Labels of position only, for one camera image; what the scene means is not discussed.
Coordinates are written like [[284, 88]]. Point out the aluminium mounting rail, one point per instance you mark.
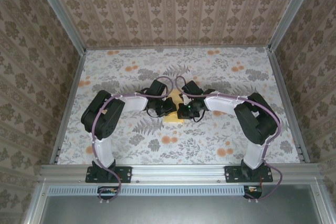
[[178, 172]]

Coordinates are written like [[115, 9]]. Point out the aluminium side rail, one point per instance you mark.
[[76, 77], [279, 77]]

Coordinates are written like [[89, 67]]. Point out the aluminium rear rail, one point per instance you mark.
[[178, 48]]

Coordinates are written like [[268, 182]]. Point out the grey metal panel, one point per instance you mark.
[[170, 211]]

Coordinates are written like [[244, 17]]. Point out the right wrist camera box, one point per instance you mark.
[[184, 100]]

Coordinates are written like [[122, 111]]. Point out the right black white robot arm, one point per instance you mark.
[[257, 121]]

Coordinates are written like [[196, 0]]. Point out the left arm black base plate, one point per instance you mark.
[[126, 174]]

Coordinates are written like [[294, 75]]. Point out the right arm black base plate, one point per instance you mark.
[[231, 174]]

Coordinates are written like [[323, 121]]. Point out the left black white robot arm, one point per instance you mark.
[[102, 119]]

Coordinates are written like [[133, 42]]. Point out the yellow cloth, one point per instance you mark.
[[173, 120]]

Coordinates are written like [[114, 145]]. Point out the black connector board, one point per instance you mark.
[[107, 193], [253, 193]]

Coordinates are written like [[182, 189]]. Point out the floral table cloth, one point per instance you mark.
[[168, 150]]

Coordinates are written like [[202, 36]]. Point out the aluminium frame post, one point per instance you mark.
[[59, 14], [294, 11]]

